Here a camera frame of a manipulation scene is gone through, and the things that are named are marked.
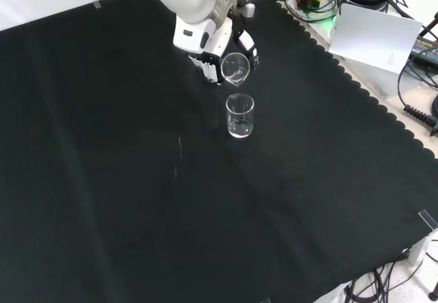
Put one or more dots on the black power supply yellow label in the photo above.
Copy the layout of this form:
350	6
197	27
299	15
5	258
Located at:
427	51

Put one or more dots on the white bench bracket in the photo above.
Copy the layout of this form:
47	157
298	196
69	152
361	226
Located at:
419	251

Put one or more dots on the clear tape strip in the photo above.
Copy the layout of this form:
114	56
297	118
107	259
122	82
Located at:
427	219
97	4
266	300

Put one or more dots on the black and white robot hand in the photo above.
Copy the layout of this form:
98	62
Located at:
198	39

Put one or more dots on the black tripod leg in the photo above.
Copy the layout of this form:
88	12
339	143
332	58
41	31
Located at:
429	27

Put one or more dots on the pale white board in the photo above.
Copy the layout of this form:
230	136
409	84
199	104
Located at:
373	36

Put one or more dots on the clear glass beaker with spout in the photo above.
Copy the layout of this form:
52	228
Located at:
235	68

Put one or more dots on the black scalloped bench cloth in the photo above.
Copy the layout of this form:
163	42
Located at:
102	145

